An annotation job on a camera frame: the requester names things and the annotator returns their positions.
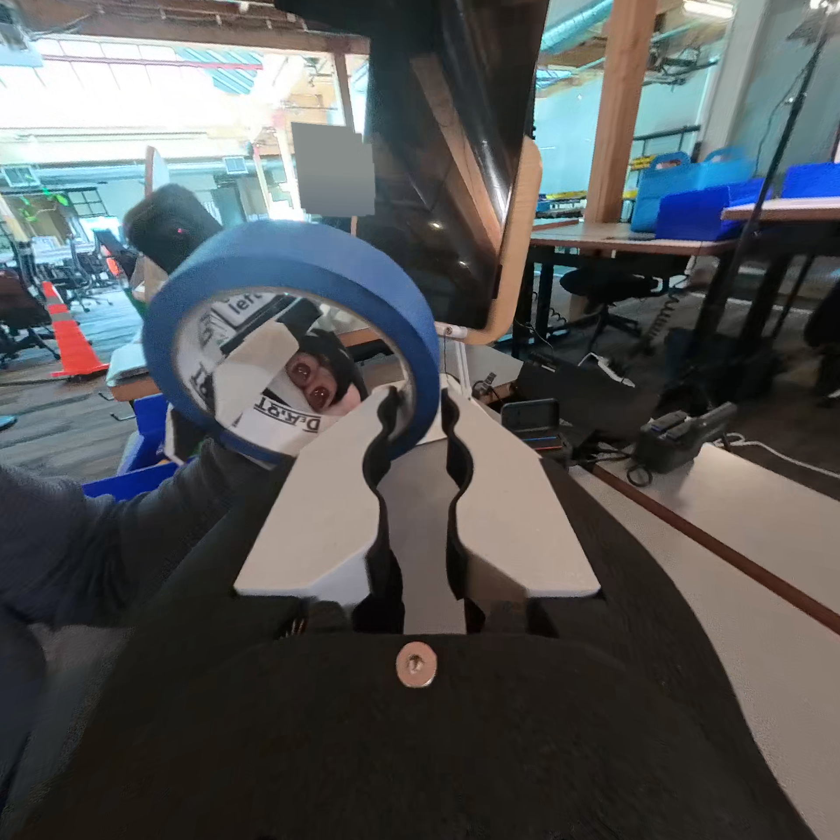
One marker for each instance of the dark screen with tan frame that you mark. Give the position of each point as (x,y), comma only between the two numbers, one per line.
(446,163)

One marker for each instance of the small black charger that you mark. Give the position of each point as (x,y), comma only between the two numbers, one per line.
(682,440)

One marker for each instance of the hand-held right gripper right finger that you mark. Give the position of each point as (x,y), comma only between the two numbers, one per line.
(519,531)

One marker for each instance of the wooden post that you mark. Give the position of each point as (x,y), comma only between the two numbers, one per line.
(620,111)

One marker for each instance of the brown office chair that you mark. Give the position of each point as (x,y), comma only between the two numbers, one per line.
(23,308)

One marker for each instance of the blue tool case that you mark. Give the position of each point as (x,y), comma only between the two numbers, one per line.
(689,180)

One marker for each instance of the brown top table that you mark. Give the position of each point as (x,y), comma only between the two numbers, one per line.
(624,234)
(781,211)

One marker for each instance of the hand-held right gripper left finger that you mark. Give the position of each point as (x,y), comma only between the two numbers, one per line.
(315,524)

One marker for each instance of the blue tape roll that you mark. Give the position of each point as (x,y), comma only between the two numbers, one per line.
(295,252)

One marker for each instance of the studio light on stand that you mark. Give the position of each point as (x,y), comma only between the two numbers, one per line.
(787,130)

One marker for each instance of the black laptop bag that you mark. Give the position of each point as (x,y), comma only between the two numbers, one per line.
(584,394)

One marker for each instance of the white screen stand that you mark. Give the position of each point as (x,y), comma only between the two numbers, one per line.
(460,367)

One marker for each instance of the person's left forearm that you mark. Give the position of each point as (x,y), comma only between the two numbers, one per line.
(98,543)

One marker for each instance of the blue storage bin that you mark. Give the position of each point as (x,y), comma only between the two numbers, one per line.
(148,426)

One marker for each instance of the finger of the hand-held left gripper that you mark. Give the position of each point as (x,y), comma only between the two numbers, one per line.
(257,367)
(183,442)

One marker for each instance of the black battery charging case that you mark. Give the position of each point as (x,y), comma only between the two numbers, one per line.
(532,423)

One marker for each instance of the orange traffic cone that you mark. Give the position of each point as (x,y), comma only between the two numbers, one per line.
(75,340)

